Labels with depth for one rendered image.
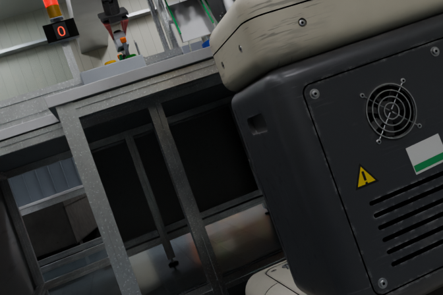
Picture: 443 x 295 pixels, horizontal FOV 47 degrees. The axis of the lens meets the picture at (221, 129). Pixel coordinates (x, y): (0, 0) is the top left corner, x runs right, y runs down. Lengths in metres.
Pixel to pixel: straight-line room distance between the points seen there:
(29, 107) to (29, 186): 2.06
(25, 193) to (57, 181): 0.22
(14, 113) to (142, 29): 9.82
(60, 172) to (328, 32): 3.14
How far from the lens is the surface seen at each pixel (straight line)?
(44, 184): 3.77
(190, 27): 1.98
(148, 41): 11.44
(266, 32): 0.74
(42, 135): 1.68
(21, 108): 1.75
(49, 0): 2.12
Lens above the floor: 0.63
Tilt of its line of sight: 1 degrees up
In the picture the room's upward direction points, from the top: 20 degrees counter-clockwise
